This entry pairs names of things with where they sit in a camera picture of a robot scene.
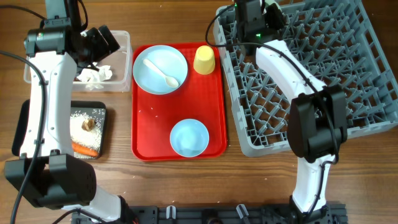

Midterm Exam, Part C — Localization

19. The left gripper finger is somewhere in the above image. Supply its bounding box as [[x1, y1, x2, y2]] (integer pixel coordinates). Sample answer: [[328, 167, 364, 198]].
[[98, 25, 120, 54], [86, 28, 109, 61]]

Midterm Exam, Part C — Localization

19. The white napkin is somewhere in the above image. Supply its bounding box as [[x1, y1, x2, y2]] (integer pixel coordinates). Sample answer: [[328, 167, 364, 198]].
[[76, 65, 113, 91]]

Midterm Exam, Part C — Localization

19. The brown food scrap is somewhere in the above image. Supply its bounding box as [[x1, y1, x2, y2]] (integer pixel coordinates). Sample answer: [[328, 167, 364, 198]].
[[81, 119, 96, 132]]

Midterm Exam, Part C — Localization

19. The yellow plastic cup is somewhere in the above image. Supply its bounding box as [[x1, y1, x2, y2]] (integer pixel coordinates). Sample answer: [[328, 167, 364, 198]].
[[193, 45, 215, 75]]

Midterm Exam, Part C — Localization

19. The white rice pile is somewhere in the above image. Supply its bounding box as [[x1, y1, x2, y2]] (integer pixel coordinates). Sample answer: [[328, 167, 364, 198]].
[[70, 113, 102, 159]]

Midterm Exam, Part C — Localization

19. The orange carrot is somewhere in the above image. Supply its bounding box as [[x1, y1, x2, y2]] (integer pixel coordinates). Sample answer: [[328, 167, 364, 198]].
[[72, 142, 99, 157]]

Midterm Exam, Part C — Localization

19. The small light blue bowl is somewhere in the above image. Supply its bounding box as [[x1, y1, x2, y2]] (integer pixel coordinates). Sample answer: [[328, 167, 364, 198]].
[[169, 119, 210, 158]]

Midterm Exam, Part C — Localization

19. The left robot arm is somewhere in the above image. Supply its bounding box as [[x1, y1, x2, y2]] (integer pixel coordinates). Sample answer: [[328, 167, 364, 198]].
[[4, 1, 138, 223]]

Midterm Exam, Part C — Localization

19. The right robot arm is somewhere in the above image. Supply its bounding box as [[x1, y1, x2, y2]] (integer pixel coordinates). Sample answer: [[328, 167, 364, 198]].
[[234, 1, 348, 223]]

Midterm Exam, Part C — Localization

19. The grey dishwasher rack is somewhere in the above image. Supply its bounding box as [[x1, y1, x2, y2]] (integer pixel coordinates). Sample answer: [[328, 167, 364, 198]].
[[213, 1, 397, 157]]

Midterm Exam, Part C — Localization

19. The clear plastic bin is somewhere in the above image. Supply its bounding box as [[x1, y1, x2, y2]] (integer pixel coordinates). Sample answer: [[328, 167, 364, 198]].
[[25, 30, 132, 96]]

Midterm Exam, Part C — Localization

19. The large light blue plate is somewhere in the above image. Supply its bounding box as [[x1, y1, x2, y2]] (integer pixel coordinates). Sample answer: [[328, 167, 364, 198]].
[[132, 45, 188, 95]]

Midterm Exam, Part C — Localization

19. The black plastic tray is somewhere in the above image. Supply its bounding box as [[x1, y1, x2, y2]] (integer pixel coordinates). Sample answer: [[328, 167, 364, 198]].
[[11, 100, 108, 159]]

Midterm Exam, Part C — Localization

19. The beige plastic spoon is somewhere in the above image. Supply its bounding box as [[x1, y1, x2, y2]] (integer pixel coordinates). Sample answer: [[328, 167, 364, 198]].
[[143, 58, 179, 88]]

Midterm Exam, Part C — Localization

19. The red serving tray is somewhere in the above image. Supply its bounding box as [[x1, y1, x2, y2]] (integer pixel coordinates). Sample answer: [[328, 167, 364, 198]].
[[131, 42, 227, 162]]

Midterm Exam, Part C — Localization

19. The left black cable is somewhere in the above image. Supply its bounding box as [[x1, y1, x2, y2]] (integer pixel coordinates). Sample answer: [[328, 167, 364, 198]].
[[0, 4, 47, 224]]

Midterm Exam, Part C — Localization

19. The black cable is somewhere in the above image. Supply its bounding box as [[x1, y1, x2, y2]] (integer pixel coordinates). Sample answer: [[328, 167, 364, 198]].
[[0, 4, 47, 224], [204, 2, 340, 218]]

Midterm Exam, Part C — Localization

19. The right black cable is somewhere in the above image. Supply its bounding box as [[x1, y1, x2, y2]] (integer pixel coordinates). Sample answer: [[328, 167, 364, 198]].
[[204, 2, 340, 218]]

